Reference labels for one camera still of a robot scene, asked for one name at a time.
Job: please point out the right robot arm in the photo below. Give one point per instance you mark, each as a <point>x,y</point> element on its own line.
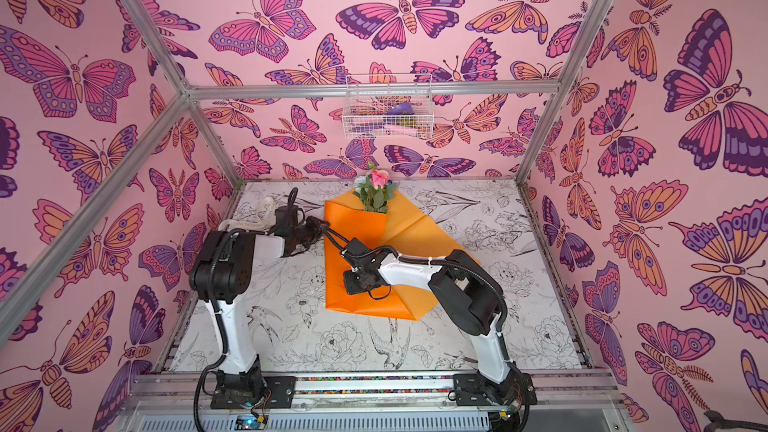
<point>471,298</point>

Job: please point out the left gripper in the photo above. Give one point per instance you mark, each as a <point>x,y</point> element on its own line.
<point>313,221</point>

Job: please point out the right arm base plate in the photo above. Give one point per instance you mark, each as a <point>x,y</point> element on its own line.
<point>473,389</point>

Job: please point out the green circuit board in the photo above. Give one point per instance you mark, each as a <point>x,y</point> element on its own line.
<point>251,423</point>

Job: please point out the pink fake rose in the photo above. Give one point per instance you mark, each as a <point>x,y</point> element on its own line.
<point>376,187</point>

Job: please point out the white fake flower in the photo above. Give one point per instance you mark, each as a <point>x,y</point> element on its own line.
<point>362,189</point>

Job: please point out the white ribbon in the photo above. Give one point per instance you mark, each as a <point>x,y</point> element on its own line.
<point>259,217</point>

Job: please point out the orange wrapping paper sheet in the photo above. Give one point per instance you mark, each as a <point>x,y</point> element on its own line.
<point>404,227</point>

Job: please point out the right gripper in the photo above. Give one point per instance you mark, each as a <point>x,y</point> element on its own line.
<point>352,279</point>

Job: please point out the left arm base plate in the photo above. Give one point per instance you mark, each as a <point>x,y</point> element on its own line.
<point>240,392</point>

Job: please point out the white wire basket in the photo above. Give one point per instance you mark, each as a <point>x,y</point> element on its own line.
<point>390,105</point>

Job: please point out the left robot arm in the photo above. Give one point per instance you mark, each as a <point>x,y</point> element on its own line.
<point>222,274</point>

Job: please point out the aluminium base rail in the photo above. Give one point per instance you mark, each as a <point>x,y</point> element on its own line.
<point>569,400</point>

